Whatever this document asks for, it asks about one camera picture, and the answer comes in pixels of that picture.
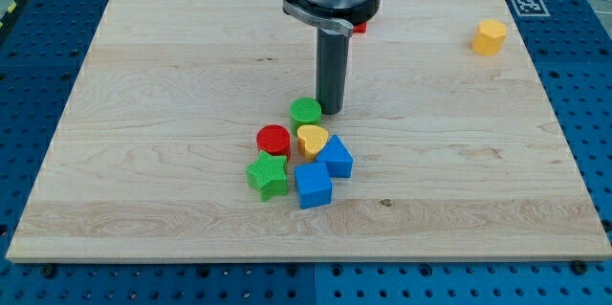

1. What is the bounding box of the yellow heart block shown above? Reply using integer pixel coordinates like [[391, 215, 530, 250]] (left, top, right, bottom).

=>
[[296, 124, 329, 162]]

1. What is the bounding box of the green cylinder block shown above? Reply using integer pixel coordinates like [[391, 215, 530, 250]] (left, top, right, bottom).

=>
[[290, 98, 322, 136]]

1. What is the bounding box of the red cylinder block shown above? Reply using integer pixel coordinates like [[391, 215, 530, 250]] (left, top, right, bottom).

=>
[[255, 124, 291, 160]]

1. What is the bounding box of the blue triangle block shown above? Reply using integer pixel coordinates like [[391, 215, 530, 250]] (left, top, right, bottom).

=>
[[316, 135, 353, 178]]

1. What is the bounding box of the blue cube block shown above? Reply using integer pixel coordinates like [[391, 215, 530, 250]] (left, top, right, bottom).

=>
[[294, 162, 333, 209]]

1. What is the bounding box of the green star block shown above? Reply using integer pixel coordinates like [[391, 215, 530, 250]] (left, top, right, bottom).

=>
[[246, 150, 289, 202]]

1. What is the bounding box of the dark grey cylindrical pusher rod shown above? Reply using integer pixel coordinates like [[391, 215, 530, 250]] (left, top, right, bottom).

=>
[[316, 30, 350, 115]]

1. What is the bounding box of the small red block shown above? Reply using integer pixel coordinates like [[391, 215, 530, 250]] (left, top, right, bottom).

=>
[[353, 22, 367, 33]]

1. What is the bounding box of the light wooden board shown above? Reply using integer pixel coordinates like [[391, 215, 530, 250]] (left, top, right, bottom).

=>
[[7, 0, 611, 264]]

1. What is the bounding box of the yellow hexagon block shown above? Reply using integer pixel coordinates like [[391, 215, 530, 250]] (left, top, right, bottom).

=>
[[471, 19, 508, 56]]

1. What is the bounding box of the black white fiducial marker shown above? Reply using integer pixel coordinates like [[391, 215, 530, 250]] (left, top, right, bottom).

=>
[[510, 0, 550, 17]]

